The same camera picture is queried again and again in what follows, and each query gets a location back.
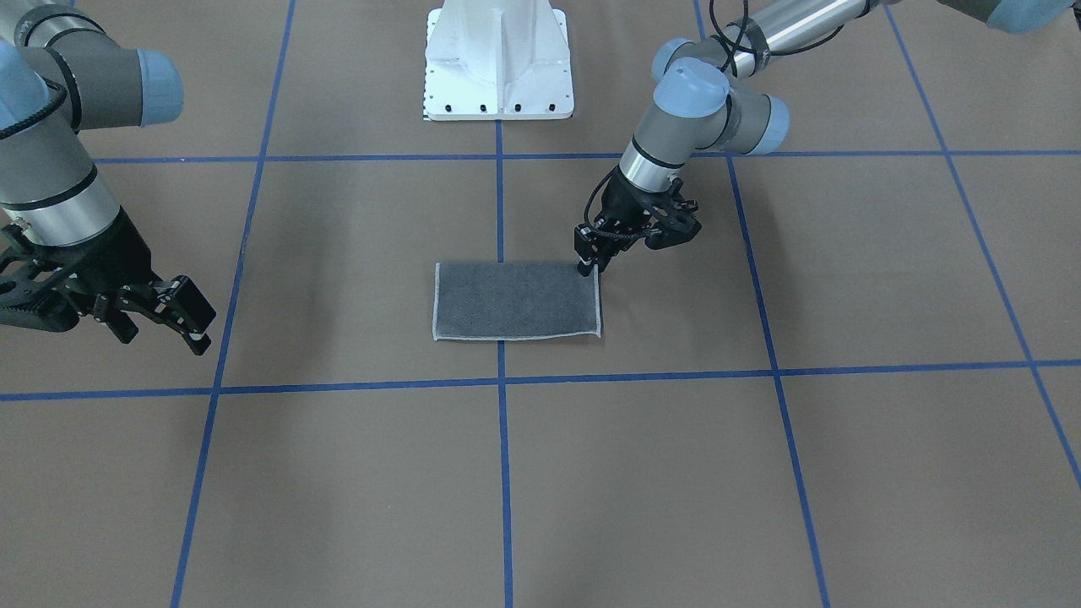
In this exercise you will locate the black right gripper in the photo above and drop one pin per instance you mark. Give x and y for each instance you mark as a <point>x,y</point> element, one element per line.
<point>112,256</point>

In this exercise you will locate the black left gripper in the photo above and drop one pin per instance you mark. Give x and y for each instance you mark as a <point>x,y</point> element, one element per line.
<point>627,201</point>

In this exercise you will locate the pink towel with grey back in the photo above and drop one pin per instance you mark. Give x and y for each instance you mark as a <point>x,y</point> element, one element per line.
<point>514,302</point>

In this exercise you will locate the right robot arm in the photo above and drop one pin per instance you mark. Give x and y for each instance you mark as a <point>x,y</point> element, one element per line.
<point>63,74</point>

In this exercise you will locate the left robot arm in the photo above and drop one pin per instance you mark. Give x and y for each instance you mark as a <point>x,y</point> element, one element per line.
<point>701,102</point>

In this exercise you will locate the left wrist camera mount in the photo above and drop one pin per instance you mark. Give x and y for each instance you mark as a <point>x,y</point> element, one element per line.
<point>675,220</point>

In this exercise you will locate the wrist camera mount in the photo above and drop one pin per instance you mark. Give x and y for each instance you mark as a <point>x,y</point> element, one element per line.
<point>29,291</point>
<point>675,220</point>

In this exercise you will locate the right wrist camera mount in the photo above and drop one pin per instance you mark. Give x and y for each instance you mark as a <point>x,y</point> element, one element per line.
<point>29,291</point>

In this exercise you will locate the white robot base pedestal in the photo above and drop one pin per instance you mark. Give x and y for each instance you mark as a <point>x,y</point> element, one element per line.
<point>497,61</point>

